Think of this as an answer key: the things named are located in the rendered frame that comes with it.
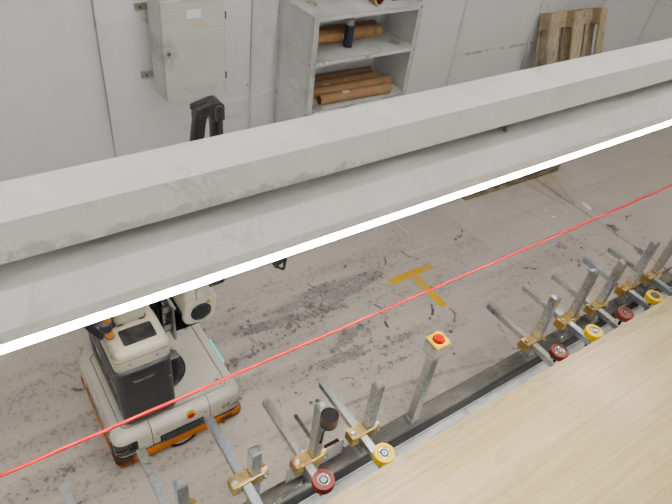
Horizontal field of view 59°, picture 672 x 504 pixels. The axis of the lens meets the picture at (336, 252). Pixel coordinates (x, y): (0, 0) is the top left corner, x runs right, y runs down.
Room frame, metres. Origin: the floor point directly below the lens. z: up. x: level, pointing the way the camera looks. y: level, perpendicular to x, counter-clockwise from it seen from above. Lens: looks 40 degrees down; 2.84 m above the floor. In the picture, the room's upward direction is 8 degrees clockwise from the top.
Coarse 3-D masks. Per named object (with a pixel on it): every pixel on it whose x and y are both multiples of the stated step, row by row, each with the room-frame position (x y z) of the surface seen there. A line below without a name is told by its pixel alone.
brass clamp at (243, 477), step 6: (246, 468) 1.02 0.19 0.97; (264, 468) 1.03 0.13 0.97; (234, 474) 0.99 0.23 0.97; (240, 474) 1.00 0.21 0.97; (246, 474) 1.00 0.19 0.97; (258, 474) 1.00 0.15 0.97; (264, 474) 1.02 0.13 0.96; (228, 480) 0.97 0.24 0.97; (240, 480) 0.97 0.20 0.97; (246, 480) 0.98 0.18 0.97; (252, 480) 0.98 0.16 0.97; (258, 480) 1.00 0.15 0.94; (228, 486) 0.97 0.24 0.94; (234, 486) 0.95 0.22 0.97; (240, 486) 0.96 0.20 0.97; (234, 492) 0.94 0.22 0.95; (240, 492) 0.96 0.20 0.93
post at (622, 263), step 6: (618, 264) 2.27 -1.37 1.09; (624, 264) 2.26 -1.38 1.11; (618, 270) 2.26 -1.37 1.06; (612, 276) 2.27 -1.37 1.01; (618, 276) 2.26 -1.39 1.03; (606, 282) 2.28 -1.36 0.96; (612, 282) 2.26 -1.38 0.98; (606, 288) 2.27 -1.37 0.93; (612, 288) 2.27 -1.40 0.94; (600, 294) 2.28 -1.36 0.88; (606, 294) 2.26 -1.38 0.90; (600, 300) 2.27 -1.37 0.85; (606, 300) 2.27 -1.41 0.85; (594, 318) 2.26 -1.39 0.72
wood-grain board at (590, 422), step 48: (624, 336) 1.98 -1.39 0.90; (528, 384) 1.61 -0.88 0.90; (576, 384) 1.65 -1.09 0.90; (624, 384) 1.69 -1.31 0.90; (480, 432) 1.34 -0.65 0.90; (528, 432) 1.37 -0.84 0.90; (576, 432) 1.41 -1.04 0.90; (624, 432) 1.44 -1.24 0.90; (384, 480) 1.09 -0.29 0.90; (432, 480) 1.11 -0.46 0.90; (480, 480) 1.14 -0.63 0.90; (528, 480) 1.17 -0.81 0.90; (576, 480) 1.20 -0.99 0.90; (624, 480) 1.23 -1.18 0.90
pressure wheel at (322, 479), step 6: (318, 474) 1.07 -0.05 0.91; (324, 474) 1.08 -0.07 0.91; (330, 474) 1.08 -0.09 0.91; (312, 480) 1.05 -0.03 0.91; (318, 480) 1.05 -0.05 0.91; (324, 480) 1.05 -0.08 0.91; (330, 480) 1.06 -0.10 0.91; (312, 486) 1.04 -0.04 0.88; (318, 486) 1.03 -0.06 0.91; (324, 486) 1.03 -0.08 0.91; (330, 486) 1.03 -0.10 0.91; (318, 492) 1.02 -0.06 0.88; (324, 492) 1.02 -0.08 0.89
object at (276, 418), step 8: (264, 400) 1.37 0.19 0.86; (264, 408) 1.35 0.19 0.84; (272, 408) 1.34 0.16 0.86; (272, 416) 1.31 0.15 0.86; (280, 416) 1.31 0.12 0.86; (280, 424) 1.28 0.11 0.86; (280, 432) 1.25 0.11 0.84; (288, 432) 1.25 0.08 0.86; (288, 440) 1.21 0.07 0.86; (296, 440) 1.22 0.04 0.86; (296, 448) 1.19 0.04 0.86; (312, 464) 1.13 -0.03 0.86; (312, 472) 1.10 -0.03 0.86; (320, 496) 1.03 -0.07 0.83
